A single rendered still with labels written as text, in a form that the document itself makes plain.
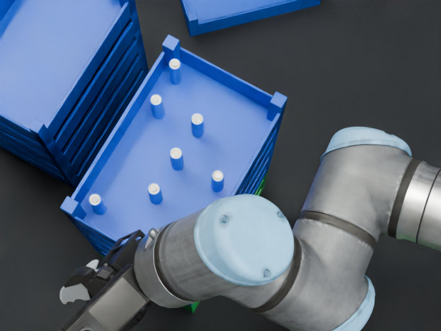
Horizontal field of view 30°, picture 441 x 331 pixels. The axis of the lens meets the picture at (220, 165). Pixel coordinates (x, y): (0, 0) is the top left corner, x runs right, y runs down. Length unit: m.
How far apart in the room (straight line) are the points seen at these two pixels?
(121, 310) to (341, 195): 0.28
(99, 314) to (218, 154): 0.40
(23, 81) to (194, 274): 0.74
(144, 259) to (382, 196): 0.26
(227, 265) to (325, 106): 1.04
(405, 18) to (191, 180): 0.83
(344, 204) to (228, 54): 0.98
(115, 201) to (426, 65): 0.88
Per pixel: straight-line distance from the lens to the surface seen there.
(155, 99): 1.20
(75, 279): 1.01
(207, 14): 1.85
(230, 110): 1.26
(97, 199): 1.17
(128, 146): 1.25
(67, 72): 1.48
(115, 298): 0.94
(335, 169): 0.90
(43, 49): 1.50
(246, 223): 0.80
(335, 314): 0.87
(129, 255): 0.99
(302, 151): 1.76
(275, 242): 0.81
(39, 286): 1.73
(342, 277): 0.87
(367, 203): 0.89
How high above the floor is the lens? 1.68
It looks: 75 degrees down
